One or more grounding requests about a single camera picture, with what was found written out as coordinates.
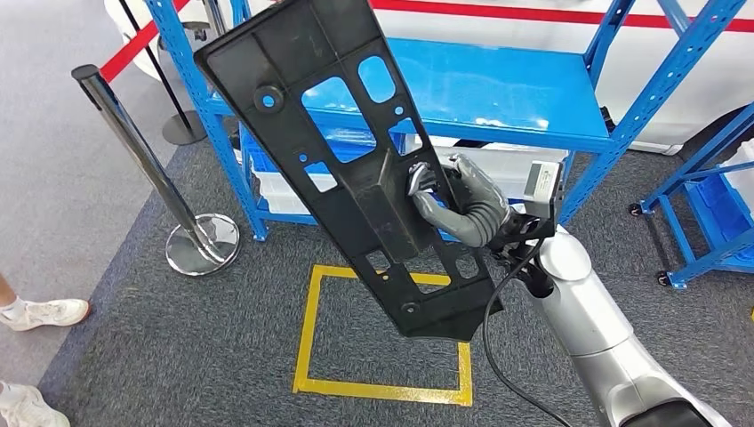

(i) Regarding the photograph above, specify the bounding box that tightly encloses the black plastic panel part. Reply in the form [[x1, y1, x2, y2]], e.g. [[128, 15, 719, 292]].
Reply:
[[194, 0, 505, 344]]

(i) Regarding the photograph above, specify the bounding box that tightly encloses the blue metal shelf rack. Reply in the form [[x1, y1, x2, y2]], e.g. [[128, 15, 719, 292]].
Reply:
[[144, 0, 750, 243]]

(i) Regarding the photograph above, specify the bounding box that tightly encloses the yellow floor tape square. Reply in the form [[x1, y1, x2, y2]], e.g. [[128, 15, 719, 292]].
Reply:
[[293, 263, 474, 407]]

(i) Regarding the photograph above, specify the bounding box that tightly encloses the dark grey floor mat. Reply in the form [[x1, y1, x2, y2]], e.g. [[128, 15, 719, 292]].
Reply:
[[37, 138, 754, 427]]

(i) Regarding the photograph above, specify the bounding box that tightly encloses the red barrier belt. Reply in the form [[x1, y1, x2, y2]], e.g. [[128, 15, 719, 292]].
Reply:
[[99, 0, 193, 84], [369, 0, 754, 34]]

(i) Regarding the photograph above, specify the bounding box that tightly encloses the blue wheeled cart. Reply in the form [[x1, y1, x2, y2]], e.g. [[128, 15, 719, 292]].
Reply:
[[627, 102, 754, 291]]

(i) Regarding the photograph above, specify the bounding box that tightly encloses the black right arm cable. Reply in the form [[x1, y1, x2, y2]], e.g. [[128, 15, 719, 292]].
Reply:
[[481, 235, 575, 427]]

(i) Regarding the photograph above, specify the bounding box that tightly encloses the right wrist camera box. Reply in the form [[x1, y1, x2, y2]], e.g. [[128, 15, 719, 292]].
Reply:
[[521, 158, 566, 222]]

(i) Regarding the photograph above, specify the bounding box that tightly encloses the black stanchion post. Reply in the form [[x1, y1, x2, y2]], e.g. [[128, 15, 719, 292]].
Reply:
[[117, 0, 208, 148]]

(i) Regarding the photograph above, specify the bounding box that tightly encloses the chrome stanchion post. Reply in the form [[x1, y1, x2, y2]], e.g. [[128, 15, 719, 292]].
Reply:
[[70, 63, 242, 278]]

